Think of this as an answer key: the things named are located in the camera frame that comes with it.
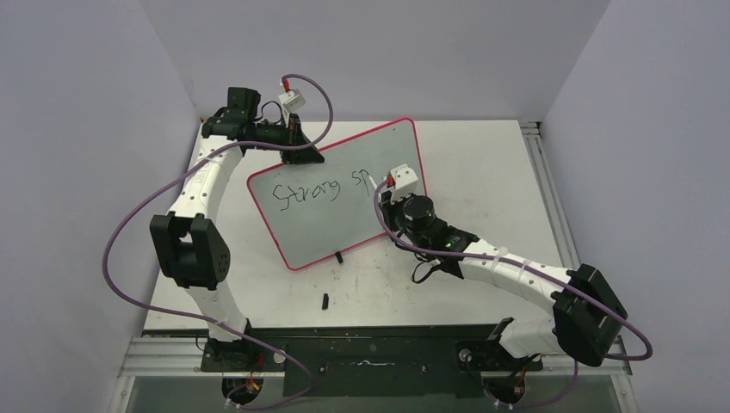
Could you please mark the aluminium rail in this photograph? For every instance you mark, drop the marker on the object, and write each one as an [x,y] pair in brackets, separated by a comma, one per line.
[531,133]
[178,357]

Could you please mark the aluminium rail right side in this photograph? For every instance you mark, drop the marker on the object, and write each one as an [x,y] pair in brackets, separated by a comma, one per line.
[531,133]

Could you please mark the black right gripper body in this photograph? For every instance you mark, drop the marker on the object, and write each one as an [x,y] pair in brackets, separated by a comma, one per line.
[396,217]

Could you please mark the pink framed whiteboard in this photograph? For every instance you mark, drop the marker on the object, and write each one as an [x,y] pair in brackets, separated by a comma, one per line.
[314,210]

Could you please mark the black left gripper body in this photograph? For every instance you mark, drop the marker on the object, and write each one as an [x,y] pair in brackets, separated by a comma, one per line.
[280,134]

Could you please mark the aluminium front rail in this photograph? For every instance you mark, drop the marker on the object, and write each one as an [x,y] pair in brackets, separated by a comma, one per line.
[178,357]

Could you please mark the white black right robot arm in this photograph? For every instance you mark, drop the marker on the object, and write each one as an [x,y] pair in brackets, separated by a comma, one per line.
[581,315]

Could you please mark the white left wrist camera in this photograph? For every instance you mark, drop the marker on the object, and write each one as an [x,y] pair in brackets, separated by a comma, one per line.
[291,101]

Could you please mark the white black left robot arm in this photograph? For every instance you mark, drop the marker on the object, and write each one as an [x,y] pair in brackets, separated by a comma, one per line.
[190,248]

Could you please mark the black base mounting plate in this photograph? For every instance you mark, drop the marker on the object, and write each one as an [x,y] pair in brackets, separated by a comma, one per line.
[372,361]

